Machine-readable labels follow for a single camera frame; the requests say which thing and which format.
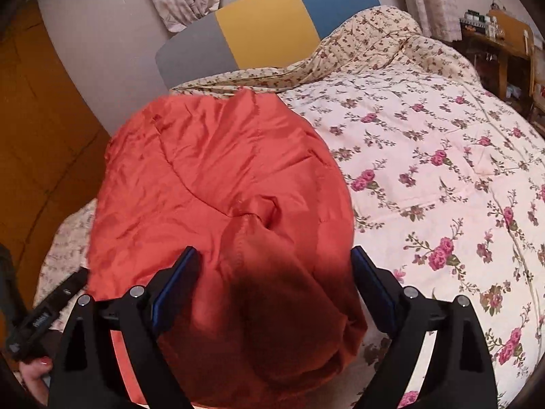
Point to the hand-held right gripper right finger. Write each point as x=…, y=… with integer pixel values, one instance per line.
x=374, y=289

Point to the person's left hand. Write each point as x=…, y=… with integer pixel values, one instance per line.
x=34, y=381

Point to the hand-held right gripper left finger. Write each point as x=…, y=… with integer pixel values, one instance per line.
x=176, y=283

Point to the wooden shelf desk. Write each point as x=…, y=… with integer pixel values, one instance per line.
x=511, y=72

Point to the wooden wardrobe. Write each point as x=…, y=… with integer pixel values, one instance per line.
x=38, y=136

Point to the floral quilt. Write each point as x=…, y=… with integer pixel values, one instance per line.
x=425, y=136

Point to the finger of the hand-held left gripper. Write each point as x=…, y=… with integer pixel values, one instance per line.
x=70, y=285

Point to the cluster of small desk items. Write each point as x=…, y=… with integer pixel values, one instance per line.
x=477, y=21

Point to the grey yellow blue headboard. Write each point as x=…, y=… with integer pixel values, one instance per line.
x=264, y=30

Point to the brown board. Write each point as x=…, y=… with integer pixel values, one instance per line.
x=511, y=30

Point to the orange puffer jacket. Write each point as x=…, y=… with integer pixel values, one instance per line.
x=221, y=179

